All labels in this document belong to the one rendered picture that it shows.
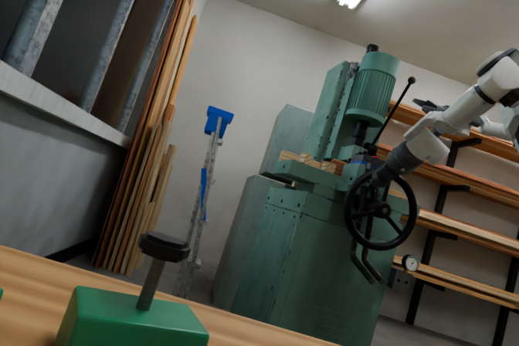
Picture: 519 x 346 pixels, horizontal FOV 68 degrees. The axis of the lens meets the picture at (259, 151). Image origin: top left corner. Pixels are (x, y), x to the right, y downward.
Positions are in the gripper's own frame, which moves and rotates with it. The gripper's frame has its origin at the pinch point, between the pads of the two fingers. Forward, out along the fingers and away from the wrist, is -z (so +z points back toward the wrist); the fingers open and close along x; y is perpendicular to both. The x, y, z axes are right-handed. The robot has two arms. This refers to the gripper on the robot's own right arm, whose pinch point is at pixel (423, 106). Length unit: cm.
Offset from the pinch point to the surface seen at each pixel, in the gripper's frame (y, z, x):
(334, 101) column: 17.1, -33.8, -16.5
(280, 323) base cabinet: 85, -41, 64
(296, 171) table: 37, -53, 35
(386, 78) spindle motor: -4.9, -23.4, 1.3
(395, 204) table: 36, -8, 35
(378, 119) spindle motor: 11.2, -21.4, 10.7
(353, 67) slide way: -0.6, -29.8, -25.3
